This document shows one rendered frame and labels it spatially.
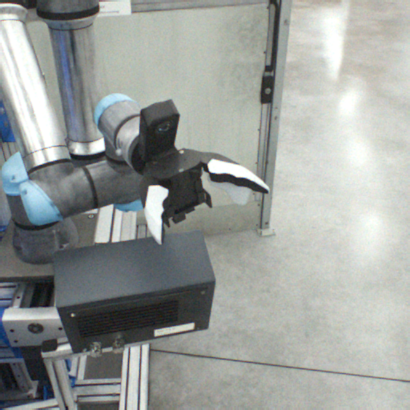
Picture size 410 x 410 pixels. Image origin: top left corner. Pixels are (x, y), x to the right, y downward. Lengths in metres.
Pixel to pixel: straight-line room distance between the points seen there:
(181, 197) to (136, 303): 0.23
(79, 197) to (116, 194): 0.06
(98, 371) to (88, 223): 0.85
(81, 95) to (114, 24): 1.14
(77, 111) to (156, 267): 0.39
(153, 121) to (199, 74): 1.68
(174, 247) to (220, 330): 1.51
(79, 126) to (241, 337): 1.49
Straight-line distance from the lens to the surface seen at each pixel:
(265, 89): 2.38
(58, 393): 1.09
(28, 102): 0.85
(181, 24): 2.19
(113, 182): 0.83
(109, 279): 0.83
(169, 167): 0.66
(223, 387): 2.17
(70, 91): 1.04
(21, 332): 1.18
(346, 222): 3.03
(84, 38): 1.00
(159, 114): 0.62
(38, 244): 1.16
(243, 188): 0.65
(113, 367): 1.99
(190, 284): 0.82
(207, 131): 2.42
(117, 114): 0.79
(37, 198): 0.81
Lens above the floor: 1.81
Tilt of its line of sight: 37 degrees down
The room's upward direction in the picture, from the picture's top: straight up
